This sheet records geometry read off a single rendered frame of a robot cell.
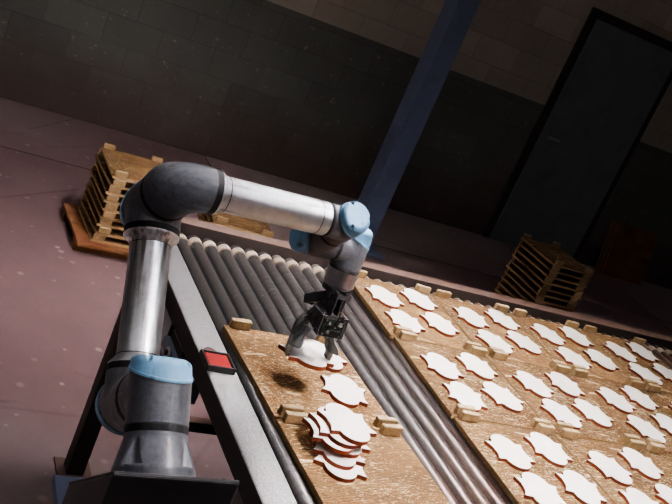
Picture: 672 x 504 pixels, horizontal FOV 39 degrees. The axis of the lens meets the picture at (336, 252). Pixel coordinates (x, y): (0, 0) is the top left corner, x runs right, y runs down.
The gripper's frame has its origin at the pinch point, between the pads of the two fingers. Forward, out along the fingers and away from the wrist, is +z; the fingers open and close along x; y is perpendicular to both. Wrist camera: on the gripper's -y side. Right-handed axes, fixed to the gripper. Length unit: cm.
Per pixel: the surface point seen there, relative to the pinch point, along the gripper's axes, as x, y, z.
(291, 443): -9.9, 25.8, 10.4
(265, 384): -9.0, 2.4, 8.2
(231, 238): 7, -87, 0
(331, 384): 10.3, -1.0, 6.8
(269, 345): -1.4, -17.9, 6.3
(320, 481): -7.3, 38.4, 11.6
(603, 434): 106, -2, 8
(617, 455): 103, 9, 9
